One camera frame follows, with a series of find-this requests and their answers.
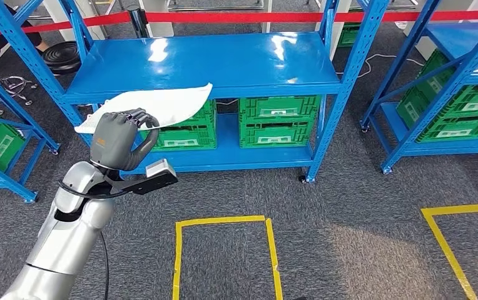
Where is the white curved plastic part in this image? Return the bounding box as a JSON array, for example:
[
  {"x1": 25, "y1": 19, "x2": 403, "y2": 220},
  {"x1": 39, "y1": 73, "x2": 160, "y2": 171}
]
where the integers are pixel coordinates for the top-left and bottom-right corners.
[{"x1": 74, "y1": 82, "x2": 214, "y2": 134}]

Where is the yellow floor tape square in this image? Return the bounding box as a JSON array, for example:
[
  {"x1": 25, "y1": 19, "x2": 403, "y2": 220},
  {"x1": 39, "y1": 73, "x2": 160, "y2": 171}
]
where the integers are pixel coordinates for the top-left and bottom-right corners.
[
  {"x1": 420, "y1": 202, "x2": 478, "y2": 300},
  {"x1": 171, "y1": 215, "x2": 283, "y2": 300}
]

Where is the red barrier belt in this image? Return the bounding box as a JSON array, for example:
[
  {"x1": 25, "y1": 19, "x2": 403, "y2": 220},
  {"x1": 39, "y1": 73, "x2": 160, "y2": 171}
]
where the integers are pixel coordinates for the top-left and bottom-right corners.
[{"x1": 0, "y1": 10, "x2": 478, "y2": 39}]

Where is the black round stanchion base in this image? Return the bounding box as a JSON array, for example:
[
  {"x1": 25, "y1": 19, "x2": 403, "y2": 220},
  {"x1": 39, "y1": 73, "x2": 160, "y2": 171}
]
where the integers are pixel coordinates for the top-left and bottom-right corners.
[{"x1": 42, "y1": 40, "x2": 81, "y2": 76}]

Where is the white cabinet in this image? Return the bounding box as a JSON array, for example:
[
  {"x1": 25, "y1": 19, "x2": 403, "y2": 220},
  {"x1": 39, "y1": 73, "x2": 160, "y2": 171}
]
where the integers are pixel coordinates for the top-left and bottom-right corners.
[{"x1": 42, "y1": 0, "x2": 107, "y2": 43}]

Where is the chrome chair base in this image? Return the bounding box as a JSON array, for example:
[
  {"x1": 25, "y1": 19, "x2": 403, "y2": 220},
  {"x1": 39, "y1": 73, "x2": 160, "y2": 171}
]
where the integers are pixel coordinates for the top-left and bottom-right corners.
[{"x1": 0, "y1": 76, "x2": 38, "y2": 109}]

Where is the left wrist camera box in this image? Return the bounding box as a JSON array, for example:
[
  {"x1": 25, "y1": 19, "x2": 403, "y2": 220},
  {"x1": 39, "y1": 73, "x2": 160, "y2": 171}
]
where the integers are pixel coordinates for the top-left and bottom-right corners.
[{"x1": 106, "y1": 158, "x2": 179, "y2": 196}]

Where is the white cable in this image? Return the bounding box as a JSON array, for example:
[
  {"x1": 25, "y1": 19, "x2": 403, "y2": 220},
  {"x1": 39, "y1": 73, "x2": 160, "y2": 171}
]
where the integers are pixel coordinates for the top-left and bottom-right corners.
[{"x1": 336, "y1": 54, "x2": 424, "y2": 79}]

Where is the black stanchion post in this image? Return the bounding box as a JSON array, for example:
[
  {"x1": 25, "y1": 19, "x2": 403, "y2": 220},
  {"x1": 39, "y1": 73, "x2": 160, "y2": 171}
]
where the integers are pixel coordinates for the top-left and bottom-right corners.
[{"x1": 126, "y1": 4, "x2": 151, "y2": 39}]

